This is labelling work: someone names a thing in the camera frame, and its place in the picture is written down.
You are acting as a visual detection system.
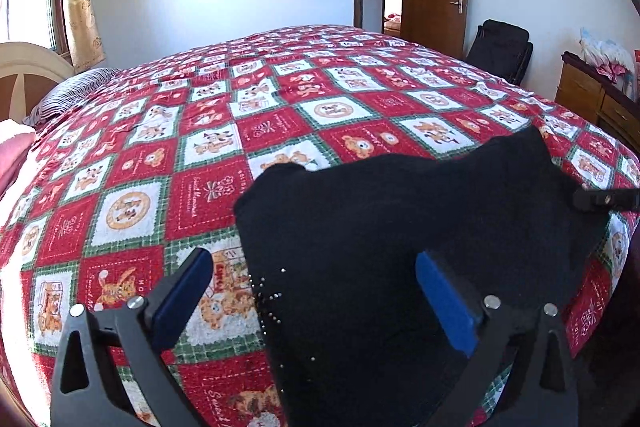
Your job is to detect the black pants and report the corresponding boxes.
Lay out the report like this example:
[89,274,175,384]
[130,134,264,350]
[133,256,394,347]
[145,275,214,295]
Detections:
[233,127,610,426]

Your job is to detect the wooden dresser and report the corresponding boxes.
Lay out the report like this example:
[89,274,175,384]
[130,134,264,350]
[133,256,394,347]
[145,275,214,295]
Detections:
[554,51,640,155]

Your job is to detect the pastel fabric pile on dresser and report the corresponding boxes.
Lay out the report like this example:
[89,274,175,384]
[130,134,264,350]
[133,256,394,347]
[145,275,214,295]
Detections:
[579,27,639,102]

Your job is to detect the black folding chair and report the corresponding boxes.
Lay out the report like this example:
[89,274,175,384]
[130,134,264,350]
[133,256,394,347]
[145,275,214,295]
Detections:
[465,20,534,87]

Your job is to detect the red patchwork cartoon quilt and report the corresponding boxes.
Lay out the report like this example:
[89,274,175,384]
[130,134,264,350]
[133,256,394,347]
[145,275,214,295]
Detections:
[1,25,639,426]

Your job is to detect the pink pillow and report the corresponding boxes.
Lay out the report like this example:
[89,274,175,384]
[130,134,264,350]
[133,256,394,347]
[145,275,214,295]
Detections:
[0,119,36,195]

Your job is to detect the striped grey pillow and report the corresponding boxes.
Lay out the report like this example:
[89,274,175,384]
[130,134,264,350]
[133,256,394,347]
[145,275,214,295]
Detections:
[23,67,119,128]

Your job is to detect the beige wooden headboard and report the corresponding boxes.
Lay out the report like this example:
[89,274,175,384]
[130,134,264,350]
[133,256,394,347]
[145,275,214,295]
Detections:
[0,42,74,122]

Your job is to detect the silver door handle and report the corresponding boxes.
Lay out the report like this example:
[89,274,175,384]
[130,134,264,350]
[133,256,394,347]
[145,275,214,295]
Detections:
[450,0,464,14]

